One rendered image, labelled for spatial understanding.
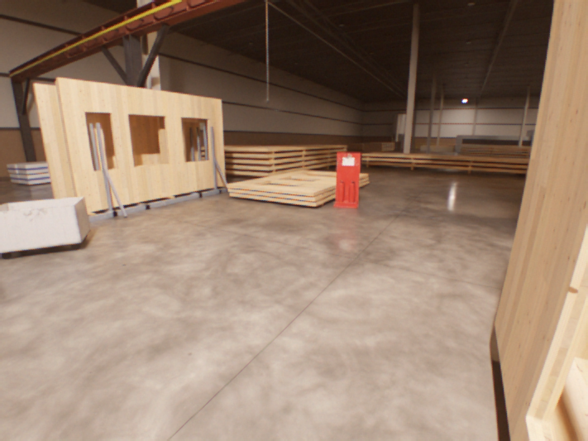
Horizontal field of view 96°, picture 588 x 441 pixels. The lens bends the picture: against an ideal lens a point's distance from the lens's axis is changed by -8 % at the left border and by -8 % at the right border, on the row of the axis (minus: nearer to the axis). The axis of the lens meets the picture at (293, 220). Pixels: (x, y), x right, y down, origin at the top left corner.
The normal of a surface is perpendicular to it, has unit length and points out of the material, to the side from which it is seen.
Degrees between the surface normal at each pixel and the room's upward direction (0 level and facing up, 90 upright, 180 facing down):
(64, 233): 90
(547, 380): 90
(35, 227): 90
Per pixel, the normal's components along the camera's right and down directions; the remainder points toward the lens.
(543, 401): -0.50, 0.23
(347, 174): -0.26, 0.26
